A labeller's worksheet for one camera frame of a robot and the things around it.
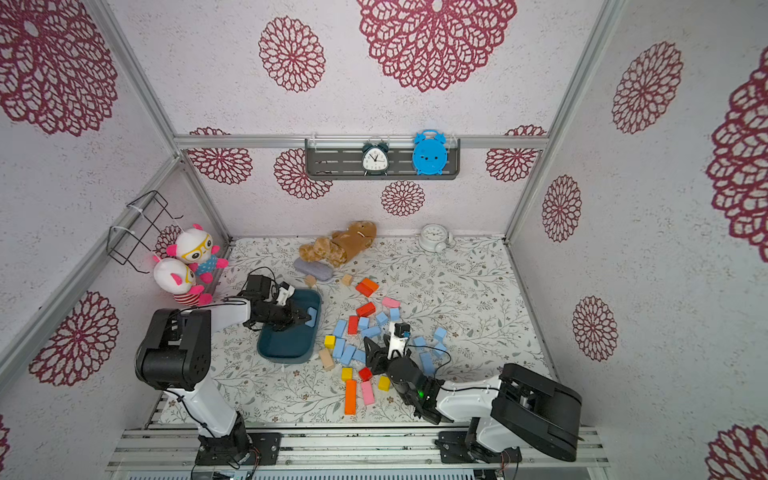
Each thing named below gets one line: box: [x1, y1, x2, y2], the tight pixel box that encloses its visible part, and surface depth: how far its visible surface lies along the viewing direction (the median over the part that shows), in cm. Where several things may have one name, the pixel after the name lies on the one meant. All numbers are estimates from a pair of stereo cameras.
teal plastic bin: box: [257, 289, 322, 364], surface depth 90 cm
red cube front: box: [358, 367, 373, 382], surface depth 87 cm
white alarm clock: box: [419, 223, 453, 253], surface depth 119 cm
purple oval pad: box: [293, 257, 333, 281], surface depth 109 cm
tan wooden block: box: [320, 348, 335, 370], surface depth 89 cm
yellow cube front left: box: [341, 367, 353, 382], surface depth 86 cm
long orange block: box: [344, 380, 357, 415], surface depth 83 cm
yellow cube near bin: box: [324, 335, 337, 350], surface depth 92 cm
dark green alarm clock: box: [362, 142, 389, 176], surface depth 92 cm
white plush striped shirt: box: [152, 255, 213, 306], surface depth 87 cm
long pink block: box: [361, 381, 375, 405], surface depth 85 cm
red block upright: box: [348, 316, 359, 335], surface depth 97 cm
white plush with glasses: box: [167, 224, 228, 283], surface depth 96 cm
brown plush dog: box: [299, 221, 377, 267], surface depth 108 cm
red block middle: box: [356, 302, 376, 317], surface depth 100 cm
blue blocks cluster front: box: [333, 338, 366, 365], surface depth 91 cm
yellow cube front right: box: [378, 375, 391, 392], surface depth 85 cm
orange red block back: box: [355, 278, 379, 297], surface depth 108 cm
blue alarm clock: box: [412, 129, 448, 175], surface depth 91 cm
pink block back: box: [382, 297, 401, 309], surface depth 103 cm
